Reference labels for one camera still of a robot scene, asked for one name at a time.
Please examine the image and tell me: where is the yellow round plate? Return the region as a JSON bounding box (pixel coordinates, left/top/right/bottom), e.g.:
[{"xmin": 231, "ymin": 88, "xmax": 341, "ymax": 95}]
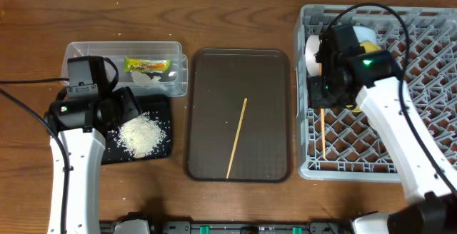
[{"xmin": 347, "ymin": 41, "xmax": 381, "ymax": 113}]

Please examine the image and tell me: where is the pale pink bowl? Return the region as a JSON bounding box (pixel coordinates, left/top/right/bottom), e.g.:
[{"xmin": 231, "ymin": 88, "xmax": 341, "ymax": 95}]
[{"xmin": 304, "ymin": 35, "xmax": 321, "ymax": 76}]

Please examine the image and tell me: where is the light blue bowl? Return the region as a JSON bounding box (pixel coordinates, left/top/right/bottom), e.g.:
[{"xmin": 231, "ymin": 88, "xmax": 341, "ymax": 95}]
[{"xmin": 353, "ymin": 26, "xmax": 377, "ymax": 45}]

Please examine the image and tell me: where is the white tissue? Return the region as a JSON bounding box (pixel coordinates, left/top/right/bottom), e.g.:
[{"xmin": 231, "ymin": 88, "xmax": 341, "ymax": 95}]
[{"xmin": 131, "ymin": 72, "xmax": 167, "ymax": 91}]

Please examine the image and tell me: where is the green snack wrapper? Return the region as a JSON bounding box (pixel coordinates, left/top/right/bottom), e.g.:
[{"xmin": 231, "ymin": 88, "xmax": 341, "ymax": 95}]
[{"xmin": 124, "ymin": 58, "xmax": 171, "ymax": 73}]

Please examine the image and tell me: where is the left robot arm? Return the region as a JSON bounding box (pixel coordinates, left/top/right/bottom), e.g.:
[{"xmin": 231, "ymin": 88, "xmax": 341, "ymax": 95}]
[{"xmin": 44, "ymin": 56, "xmax": 142, "ymax": 233}]

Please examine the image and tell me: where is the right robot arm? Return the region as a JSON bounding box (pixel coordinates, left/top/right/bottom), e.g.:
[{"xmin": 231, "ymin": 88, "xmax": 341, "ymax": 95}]
[{"xmin": 304, "ymin": 24, "xmax": 456, "ymax": 233}]

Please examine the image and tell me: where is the grey plastic dishwasher rack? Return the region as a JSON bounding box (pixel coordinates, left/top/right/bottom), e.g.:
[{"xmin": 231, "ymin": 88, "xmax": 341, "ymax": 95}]
[{"xmin": 293, "ymin": 4, "xmax": 456, "ymax": 183}]

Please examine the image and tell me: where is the black waste tray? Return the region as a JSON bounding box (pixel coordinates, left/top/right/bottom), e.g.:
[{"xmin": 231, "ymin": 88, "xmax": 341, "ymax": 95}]
[{"xmin": 101, "ymin": 95, "xmax": 173, "ymax": 165}]

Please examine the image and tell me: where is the dark brown serving tray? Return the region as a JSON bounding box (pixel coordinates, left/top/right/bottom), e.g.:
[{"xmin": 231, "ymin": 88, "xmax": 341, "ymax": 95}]
[{"xmin": 184, "ymin": 49, "xmax": 292, "ymax": 183}]

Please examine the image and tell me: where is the clear plastic bin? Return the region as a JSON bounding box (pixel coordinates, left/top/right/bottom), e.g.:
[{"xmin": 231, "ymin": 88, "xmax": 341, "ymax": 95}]
[{"xmin": 61, "ymin": 41, "xmax": 189, "ymax": 97}]

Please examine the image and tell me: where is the pile of white rice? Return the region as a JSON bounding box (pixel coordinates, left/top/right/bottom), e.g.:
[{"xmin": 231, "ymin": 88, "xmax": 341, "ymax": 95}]
[{"xmin": 114, "ymin": 112, "xmax": 169, "ymax": 159}]

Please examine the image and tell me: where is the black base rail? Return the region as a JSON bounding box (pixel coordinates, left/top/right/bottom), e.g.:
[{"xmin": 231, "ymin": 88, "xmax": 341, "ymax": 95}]
[{"xmin": 100, "ymin": 213, "xmax": 353, "ymax": 234}]

